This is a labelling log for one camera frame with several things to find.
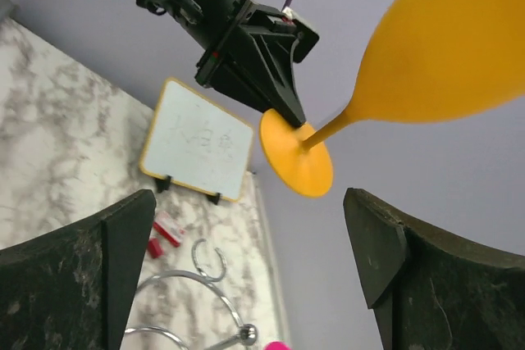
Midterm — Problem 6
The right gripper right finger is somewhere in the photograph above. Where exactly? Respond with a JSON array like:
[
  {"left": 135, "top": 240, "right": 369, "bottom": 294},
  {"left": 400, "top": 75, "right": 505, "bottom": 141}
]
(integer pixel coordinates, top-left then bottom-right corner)
[{"left": 344, "top": 188, "right": 524, "bottom": 349}]

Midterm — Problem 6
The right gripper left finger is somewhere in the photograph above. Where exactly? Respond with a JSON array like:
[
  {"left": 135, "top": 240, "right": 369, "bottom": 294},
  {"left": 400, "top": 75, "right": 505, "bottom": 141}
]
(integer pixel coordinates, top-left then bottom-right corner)
[{"left": 1, "top": 189, "right": 156, "bottom": 349}]

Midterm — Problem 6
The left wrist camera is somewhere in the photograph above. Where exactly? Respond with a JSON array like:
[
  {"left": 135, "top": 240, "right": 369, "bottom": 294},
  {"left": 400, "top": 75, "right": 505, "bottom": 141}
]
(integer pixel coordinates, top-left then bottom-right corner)
[{"left": 282, "top": 7, "right": 320, "bottom": 63}]

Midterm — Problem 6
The red white eraser box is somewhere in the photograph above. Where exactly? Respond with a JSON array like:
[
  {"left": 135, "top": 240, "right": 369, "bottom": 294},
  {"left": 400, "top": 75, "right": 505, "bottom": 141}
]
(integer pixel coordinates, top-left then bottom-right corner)
[{"left": 153, "top": 211, "right": 185, "bottom": 248}]

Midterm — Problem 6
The small whiteboard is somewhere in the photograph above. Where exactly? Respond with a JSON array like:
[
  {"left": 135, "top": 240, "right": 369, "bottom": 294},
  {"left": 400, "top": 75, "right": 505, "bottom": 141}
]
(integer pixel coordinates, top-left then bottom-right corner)
[{"left": 139, "top": 78, "right": 254, "bottom": 202}]

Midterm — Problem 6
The yellow wine glass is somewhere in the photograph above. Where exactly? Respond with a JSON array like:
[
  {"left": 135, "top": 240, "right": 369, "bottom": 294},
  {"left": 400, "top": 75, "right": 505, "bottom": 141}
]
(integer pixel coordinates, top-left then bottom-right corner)
[{"left": 259, "top": 0, "right": 524, "bottom": 198}]

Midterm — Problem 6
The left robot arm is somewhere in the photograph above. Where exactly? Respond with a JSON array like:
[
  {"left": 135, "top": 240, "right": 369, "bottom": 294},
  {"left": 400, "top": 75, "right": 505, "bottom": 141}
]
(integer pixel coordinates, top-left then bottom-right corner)
[{"left": 136, "top": 0, "right": 319, "bottom": 128}]

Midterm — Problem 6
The pink wine glass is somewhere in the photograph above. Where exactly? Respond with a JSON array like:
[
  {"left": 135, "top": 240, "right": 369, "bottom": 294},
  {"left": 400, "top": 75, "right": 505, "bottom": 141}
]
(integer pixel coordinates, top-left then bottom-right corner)
[{"left": 264, "top": 341, "right": 290, "bottom": 350}]

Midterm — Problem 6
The chrome wine glass rack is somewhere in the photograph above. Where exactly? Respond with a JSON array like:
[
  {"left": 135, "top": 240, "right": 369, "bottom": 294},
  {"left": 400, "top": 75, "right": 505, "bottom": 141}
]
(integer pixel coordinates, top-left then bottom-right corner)
[{"left": 124, "top": 238, "right": 259, "bottom": 349}]

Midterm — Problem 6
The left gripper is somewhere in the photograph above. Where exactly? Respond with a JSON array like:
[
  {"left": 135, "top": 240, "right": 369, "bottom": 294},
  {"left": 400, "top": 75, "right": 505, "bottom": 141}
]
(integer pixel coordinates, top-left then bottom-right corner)
[{"left": 195, "top": 0, "right": 306, "bottom": 128}]

